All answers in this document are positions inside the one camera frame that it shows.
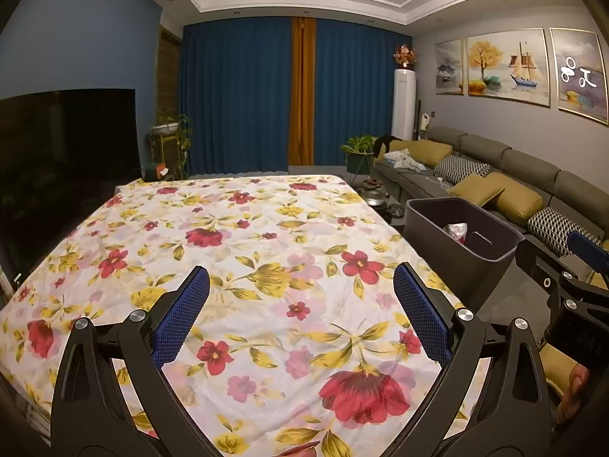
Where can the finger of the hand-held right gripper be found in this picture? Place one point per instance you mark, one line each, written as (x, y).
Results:
(537, 262)
(585, 245)

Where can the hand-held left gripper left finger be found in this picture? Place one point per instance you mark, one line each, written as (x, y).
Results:
(181, 314)

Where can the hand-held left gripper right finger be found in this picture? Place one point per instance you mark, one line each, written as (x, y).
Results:
(421, 314)

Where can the grey plastic bin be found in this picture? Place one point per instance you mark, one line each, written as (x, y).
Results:
(428, 247)

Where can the orange print paper cup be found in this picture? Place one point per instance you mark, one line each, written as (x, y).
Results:
(456, 232)

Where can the person's right hand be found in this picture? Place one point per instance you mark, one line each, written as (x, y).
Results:
(573, 390)

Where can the black white patterned cushion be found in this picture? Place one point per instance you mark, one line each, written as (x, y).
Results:
(552, 226)
(459, 169)

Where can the yellow cushion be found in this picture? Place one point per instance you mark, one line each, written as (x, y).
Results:
(518, 200)
(428, 152)
(476, 190)
(556, 366)

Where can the dark coffee table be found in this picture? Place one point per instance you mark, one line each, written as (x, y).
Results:
(385, 221)

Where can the grey sectional sofa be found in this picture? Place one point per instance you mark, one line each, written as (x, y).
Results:
(523, 162)

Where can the floral tablecloth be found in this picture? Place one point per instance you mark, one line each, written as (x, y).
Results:
(266, 257)

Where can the dark ashtray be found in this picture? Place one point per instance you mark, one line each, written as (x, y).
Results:
(395, 209)

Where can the glass teapot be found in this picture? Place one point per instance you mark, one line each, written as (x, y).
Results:
(373, 193)

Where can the red tissue box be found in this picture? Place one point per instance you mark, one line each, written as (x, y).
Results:
(157, 172)

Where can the white cloth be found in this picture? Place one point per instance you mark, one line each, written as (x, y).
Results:
(404, 159)

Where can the potted plant green pot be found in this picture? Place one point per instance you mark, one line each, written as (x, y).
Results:
(359, 159)

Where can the purple abstract painting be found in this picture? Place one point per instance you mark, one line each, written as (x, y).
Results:
(578, 76)

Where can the black cloth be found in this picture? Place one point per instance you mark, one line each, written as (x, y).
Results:
(383, 145)

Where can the trailing potted plant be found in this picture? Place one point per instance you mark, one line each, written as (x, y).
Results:
(183, 138)

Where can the white handheld vacuum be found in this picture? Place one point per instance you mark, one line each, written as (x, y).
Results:
(425, 123)

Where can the black television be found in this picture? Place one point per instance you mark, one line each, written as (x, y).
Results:
(62, 166)

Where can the sailboat and tree painting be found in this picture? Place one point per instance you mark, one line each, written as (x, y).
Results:
(504, 66)

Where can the white standing air conditioner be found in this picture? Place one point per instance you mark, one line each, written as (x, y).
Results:
(403, 104)

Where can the small landscape painting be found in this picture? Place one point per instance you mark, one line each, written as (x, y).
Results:
(448, 69)

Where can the wide blue curtain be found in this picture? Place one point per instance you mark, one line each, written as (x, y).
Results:
(238, 100)

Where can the narrow blue curtain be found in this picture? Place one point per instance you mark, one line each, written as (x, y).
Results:
(352, 95)

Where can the wooden door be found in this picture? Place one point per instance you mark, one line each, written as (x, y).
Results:
(169, 81)

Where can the red flower arrangement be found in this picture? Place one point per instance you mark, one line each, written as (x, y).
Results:
(404, 54)

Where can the orange curtain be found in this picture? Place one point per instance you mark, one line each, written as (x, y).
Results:
(302, 95)

